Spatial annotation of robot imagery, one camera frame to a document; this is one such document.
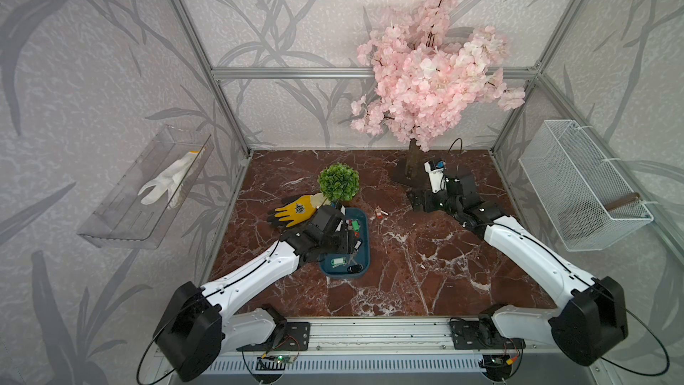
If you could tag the clear plastic wall shelf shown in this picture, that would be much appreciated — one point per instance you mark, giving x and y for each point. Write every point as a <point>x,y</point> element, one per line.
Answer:
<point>140,209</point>

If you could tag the aluminium front rail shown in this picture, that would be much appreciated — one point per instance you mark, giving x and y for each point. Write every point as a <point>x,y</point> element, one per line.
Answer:
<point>374,334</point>

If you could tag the key with black tag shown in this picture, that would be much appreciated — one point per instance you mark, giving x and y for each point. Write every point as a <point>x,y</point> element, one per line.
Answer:
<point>355,269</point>

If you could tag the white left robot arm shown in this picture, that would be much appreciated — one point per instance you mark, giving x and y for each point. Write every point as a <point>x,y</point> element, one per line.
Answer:
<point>225,297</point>

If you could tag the teal plastic storage box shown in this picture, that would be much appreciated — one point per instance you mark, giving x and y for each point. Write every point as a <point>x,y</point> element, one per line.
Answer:
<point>362,255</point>

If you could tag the brush with wooden handle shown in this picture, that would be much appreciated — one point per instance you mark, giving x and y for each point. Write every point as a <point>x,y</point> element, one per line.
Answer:
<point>589,217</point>

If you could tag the pink blossom artificial tree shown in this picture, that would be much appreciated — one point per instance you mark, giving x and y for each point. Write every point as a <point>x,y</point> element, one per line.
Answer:
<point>424,81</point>

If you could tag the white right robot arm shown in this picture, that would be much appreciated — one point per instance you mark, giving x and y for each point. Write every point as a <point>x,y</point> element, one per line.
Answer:
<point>589,317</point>

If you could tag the white glove on shelf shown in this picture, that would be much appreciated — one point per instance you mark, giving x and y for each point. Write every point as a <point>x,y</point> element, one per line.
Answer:
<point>169,182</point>

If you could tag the green artificial potted plant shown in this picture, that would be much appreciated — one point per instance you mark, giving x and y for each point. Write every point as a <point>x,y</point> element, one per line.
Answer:
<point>339,182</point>

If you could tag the white wire mesh basket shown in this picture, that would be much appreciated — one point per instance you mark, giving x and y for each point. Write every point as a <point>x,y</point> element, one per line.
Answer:
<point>565,167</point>

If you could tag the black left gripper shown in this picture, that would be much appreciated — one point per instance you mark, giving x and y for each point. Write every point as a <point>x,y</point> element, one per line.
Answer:
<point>346,242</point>

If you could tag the yellow black work glove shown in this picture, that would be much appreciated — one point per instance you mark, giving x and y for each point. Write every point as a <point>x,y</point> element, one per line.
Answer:
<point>297,209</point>

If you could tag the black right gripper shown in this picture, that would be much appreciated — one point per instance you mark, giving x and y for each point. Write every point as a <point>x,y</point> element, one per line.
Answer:
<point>416,200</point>

